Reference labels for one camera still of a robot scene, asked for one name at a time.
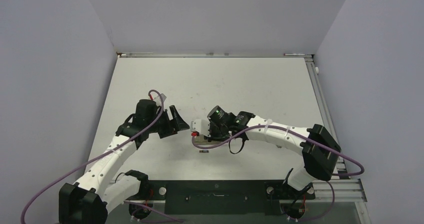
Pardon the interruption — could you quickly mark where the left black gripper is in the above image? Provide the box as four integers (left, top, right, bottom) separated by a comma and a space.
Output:
146, 106, 189, 138

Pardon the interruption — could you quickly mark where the beige remote control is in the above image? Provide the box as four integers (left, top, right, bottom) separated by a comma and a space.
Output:
191, 137, 227, 150

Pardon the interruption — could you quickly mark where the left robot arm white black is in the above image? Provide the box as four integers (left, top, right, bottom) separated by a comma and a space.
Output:
58, 99, 190, 223

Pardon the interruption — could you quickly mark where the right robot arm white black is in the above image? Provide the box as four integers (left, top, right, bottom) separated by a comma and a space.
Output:
191, 106, 341, 198

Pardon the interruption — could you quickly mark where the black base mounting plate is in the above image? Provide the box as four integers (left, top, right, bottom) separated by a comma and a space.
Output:
129, 180, 315, 215

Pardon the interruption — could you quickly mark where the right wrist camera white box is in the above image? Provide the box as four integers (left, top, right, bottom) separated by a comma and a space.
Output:
190, 119, 211, 137

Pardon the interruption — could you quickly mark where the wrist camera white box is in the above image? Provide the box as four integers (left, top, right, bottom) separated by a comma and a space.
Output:
190, 119, 211, 137
158, 93, 167, 107

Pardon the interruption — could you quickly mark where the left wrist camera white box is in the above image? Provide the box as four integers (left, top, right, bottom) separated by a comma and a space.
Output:
158, 93, 167, 107

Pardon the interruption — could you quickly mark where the aluminium frame rail back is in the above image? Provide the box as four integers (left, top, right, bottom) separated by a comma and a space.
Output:
117, 52, 313, 59

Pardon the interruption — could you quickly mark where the aluminium frame rail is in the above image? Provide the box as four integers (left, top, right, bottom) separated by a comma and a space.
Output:
117, 52, 313, 59
304, 55, 350, 179

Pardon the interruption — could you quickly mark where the aluminium frame rail right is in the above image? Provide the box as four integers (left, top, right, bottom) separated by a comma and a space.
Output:
304, 55, 350, 179

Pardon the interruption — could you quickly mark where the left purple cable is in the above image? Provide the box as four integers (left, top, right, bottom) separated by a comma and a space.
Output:
20, 89, 166, 224

